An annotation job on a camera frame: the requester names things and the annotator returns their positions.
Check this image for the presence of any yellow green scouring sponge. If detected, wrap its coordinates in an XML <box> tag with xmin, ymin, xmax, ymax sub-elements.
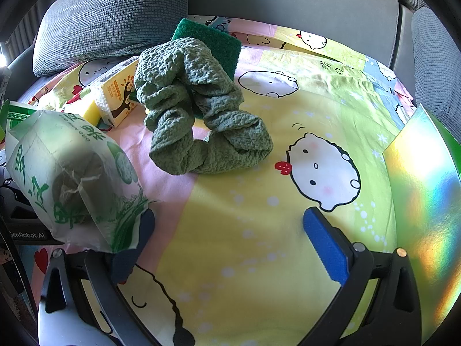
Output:
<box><xmin>169</xmin><ymin>18</ymin><xmax>243</xmax><ymax>80</ymax></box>
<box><xmin>59</xmin><ymin>95</ymin><xmax>99</xmax><ymax>127</ymax></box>

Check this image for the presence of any green cardboard box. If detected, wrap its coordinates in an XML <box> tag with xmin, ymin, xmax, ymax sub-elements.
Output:
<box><xmin>382</xmin><ymin>104</ymin><xmax>461</xmax><ymax>343</ymax></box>

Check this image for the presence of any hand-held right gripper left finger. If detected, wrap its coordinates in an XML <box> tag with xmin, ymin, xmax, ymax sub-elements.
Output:
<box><xmin>38</xmin><ymin>211</ymin><xmax>159</xmax><ymax>346</ymax></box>

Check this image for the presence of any green crinkled cloth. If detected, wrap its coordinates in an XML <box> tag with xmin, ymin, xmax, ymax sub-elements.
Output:
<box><xmin>134</xmin><ymin>38</ymin><xmax>273</xmax><ymax>176</ymax></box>

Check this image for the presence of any green white snack bag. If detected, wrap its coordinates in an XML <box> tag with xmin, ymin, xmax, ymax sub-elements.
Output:
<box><xmin>5</xmin><ymin>101</ymin><xmax>150</xmax><ymax>253</ymax></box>

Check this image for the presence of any printed cartoon blanket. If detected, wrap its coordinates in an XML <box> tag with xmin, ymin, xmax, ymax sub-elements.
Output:
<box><xmin>16</xmin><ymin>14</ymin><xmax>418</xmax><ymax>346</ymax></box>

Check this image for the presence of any grey throw pillow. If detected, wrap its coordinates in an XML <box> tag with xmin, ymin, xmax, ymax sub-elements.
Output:
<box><xmin>32</xmin><ymin>0</ymin><xmax>191</xmax><ymax>78</ymax></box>

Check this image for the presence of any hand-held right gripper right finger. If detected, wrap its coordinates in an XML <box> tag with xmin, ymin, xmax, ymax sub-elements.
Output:
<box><xmin>303</xmin><ymin>207</ymin><xmax>424</xmax><ymax>346</ymax></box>

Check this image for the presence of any grey sofa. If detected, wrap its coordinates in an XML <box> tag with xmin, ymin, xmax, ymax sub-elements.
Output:
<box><xmin>0</xmin><ymin>0</ymin><xmax>461</xmax><ymax>116</ymax></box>

